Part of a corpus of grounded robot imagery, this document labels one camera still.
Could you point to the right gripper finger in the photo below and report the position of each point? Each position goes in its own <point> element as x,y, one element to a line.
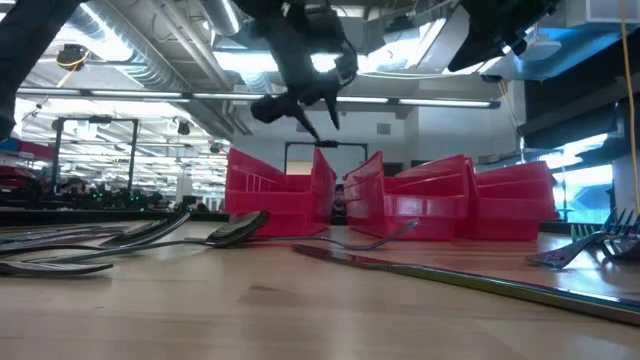
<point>477,50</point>

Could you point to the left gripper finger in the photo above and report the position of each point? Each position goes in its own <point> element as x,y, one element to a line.
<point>309,122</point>
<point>334,107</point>

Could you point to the red plastic bin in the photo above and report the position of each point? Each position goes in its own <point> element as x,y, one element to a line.
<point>415,210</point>
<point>515,200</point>
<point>280,210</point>

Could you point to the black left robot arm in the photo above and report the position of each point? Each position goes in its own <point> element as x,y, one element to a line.
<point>30,60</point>

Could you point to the white ceiling device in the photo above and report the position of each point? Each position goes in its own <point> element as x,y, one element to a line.
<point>540,50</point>

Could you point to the long LED light bar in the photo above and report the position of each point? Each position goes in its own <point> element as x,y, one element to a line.
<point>440,102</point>

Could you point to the black equipment with green lights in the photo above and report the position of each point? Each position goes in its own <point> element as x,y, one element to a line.
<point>115,197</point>

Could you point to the black doorway frame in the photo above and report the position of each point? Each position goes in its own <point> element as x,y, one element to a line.
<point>350,144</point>

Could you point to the grey wall vent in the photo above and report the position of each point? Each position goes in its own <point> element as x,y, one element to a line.
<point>383,128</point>

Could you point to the silver ventilation duct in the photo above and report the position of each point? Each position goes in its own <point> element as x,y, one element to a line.
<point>150,65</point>

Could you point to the black rig frame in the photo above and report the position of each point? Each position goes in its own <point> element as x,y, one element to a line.
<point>134,150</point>

